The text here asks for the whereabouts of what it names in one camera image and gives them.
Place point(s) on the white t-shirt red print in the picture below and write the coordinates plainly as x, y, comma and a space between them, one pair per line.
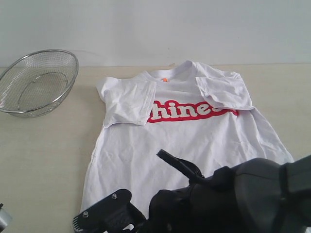
194, 112

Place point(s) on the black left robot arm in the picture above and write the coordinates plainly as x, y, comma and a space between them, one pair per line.
5, 218

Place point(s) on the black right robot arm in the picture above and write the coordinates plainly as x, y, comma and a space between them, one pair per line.
257, 196

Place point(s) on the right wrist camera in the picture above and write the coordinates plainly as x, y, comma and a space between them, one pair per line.
113, 214

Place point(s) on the metal wire mesh basket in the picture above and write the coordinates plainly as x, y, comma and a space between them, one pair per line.
37, 83

